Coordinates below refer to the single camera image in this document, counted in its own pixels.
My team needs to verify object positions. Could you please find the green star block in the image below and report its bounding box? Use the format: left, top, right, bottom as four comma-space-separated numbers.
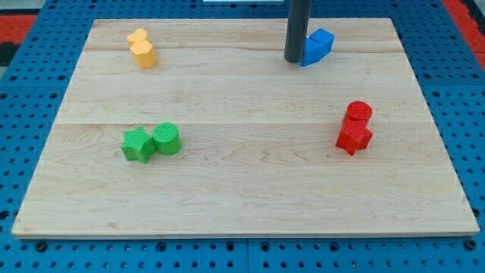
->
120, 127, 157, 164

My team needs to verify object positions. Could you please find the red star block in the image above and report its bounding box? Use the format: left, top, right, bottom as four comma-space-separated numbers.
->
336, 118, 373, 155

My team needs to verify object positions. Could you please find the light wooden board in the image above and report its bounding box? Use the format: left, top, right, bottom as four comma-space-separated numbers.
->
11, 18, 480, 240

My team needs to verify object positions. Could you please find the green cylinder block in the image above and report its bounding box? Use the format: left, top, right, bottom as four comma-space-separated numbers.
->
153, 122, 182, 155

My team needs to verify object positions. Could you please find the blue crescent block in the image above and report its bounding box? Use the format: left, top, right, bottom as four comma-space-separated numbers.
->
301, 38, 333, 67

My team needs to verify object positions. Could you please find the red cylinder block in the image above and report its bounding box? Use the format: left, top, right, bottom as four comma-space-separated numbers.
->
344, 101, 373, 124

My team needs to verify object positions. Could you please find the blue cube block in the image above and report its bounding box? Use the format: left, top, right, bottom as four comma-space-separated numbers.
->
309, 28, 335, 53

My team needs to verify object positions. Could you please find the yellow hexagon block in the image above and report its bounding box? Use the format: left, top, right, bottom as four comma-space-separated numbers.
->
130, 40, 158, 69

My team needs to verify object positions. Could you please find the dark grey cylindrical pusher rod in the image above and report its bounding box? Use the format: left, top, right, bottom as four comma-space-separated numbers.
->
284, 0, 312, 63

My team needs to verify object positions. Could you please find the yellow heart block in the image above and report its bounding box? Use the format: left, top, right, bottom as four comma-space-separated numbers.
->
127, 28, 148, 47

